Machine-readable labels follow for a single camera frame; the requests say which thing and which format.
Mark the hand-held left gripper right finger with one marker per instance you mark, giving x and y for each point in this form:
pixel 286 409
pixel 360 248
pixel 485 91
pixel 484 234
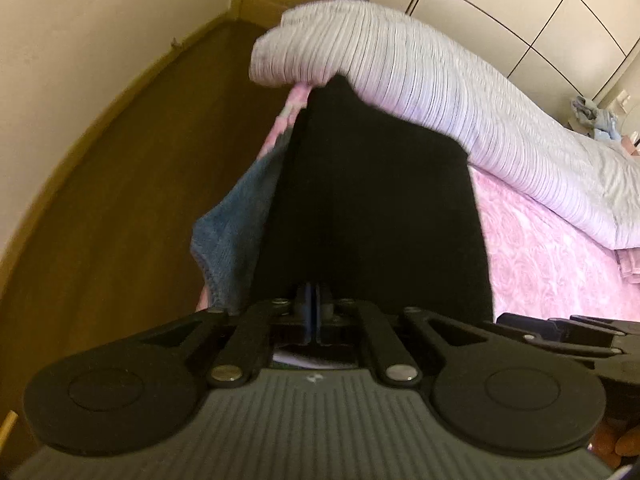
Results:
pixel 322 320

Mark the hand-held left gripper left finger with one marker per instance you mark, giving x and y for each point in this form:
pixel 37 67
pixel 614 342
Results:
pixel 307 320

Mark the white wardrobe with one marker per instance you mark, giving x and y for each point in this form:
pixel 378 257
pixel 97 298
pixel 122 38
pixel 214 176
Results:
pixel 540 5

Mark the black garment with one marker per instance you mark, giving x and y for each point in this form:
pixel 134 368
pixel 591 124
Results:
pixel 370 200

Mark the pink floral blanket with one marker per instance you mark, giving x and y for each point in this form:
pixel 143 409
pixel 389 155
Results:
pixel 540 260

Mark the white wall switch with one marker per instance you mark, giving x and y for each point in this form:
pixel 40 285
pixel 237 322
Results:
pixel 625 99

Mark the small pink box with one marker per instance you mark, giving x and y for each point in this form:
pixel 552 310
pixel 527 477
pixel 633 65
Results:
pixel 631 142

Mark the light blue clothes pile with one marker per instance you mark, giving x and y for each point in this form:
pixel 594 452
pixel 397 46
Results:
pixel 595 117

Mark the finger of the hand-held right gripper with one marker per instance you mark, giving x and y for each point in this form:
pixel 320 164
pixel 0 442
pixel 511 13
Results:
pixel 610 326
pixel 530 327

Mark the grey striped duvet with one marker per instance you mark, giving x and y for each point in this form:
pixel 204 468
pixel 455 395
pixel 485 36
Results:
pixel 450 85

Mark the blue fleece cloth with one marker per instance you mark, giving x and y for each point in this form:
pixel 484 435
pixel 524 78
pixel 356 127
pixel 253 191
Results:
pixel 235 235

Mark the person's right hand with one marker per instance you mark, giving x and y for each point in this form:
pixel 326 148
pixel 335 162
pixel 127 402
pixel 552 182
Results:
pixel 620 442

